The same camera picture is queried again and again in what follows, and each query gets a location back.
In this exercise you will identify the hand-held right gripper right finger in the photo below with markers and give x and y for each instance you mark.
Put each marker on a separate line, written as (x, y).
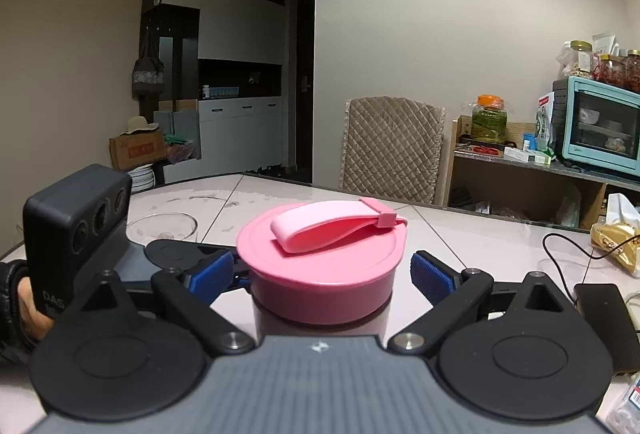
(430, 276)

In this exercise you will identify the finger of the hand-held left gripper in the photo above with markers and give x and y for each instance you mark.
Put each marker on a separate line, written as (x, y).
(170, 254)

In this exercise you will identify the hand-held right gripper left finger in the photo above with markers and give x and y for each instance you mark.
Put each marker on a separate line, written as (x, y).
(202, 279)

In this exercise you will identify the person's left forearm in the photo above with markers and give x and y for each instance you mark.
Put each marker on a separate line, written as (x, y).
(10, 309)

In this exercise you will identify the person's left hand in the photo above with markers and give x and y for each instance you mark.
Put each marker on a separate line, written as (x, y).
(35, 309)

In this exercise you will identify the clear glass bowl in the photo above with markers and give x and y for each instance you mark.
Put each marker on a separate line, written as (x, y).
(162, 226)

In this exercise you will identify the stack of white plates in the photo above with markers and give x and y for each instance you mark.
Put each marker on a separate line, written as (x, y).
(142, 176)

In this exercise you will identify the brown cardboard box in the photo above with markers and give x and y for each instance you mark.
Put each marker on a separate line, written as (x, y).
(135, 152)

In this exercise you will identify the straw hat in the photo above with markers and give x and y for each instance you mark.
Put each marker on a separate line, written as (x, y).
(140, 124)

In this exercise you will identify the quilted chair back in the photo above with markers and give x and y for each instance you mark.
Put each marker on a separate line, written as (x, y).
(390, 149)

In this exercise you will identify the wooden shelf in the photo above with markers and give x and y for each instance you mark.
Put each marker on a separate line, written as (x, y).
(525, 179)

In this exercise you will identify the red scissors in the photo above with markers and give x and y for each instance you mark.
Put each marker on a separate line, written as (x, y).
(485, 149)

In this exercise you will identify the flat white box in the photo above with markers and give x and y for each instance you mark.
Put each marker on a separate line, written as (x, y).
(527, 156)

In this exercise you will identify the grey hanging bag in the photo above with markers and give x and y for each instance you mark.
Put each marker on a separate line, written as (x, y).
(147, 77)

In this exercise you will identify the green pickle jar orange lid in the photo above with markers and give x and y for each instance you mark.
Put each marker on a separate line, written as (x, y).
(489, 122)

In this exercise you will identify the small blue box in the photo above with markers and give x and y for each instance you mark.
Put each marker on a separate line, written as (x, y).
(530, 142)

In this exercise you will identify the black phone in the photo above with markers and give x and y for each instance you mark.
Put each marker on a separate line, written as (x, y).
(605, 314)

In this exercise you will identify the green and white snack bag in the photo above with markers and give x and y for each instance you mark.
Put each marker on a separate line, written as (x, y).
(545, 124)

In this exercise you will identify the gold tissue pack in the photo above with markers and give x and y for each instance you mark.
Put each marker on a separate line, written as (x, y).
(617, 239)

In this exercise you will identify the dark door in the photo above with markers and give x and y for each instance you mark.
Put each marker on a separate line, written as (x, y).
(305, 79)

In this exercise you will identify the white and black cabinet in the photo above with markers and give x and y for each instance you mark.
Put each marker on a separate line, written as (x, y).
(230, 34)

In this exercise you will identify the teal toaster oven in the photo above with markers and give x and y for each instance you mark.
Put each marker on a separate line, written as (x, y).
(600, 124)

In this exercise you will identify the clear plastic package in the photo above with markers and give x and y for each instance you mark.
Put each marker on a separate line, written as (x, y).
(627, 406)

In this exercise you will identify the glass jar with pale contents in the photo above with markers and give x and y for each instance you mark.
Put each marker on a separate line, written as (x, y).
(581, 62)

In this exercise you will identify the glass jar with red contents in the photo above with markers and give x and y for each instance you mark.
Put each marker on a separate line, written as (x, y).
(633, 72)
(611, 72)

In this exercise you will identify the white paper bag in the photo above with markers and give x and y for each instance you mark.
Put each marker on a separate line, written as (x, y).
(606, 43)

